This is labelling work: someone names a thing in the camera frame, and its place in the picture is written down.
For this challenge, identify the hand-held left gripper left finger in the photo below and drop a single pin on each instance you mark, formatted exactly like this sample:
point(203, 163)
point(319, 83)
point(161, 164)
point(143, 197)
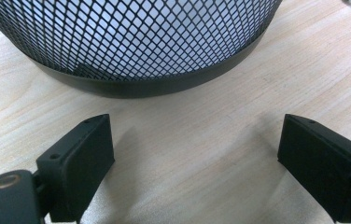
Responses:
point(80, 165)

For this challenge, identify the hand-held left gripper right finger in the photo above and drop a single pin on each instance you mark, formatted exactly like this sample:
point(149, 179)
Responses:
point(323, 168)

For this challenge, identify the white liner inside basket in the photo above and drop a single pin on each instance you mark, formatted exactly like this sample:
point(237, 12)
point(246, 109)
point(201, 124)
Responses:
point(145, 40)

